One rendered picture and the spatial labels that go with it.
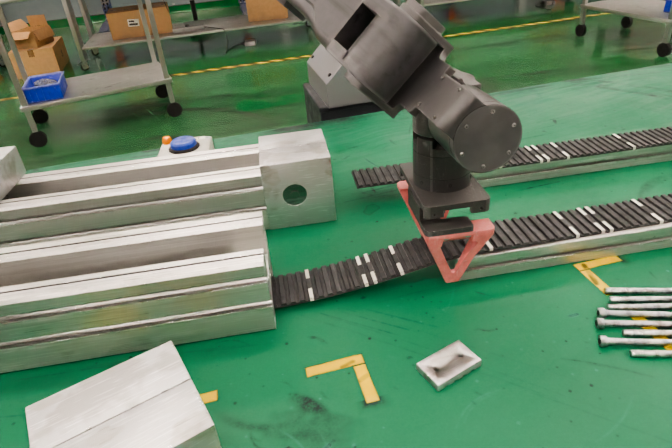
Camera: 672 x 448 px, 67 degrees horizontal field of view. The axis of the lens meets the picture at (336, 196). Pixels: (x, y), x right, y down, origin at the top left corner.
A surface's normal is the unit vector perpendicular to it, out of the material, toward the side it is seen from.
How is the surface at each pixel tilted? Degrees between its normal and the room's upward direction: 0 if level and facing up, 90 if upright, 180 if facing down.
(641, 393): 0
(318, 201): 90
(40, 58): 89
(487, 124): 89
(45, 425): 0
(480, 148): 89
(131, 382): 0
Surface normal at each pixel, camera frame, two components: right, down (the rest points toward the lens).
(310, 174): 0.15, 0.48
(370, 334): -0.08, -0.87
